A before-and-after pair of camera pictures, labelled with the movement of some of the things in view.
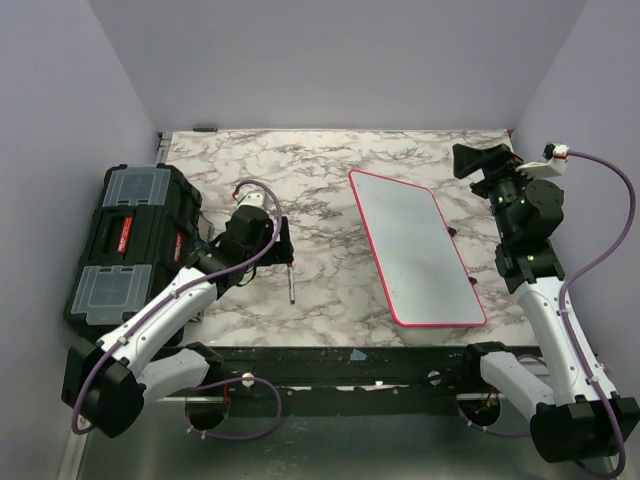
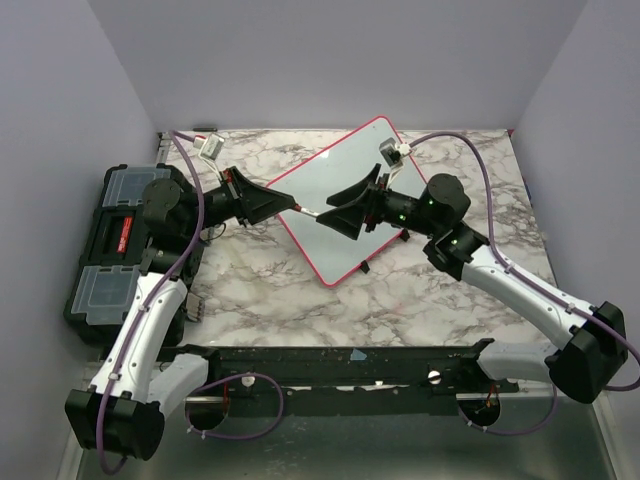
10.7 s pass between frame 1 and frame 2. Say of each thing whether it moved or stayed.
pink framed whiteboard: moved
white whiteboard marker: moved
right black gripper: moved
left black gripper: moved
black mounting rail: stayed
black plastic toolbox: stayed
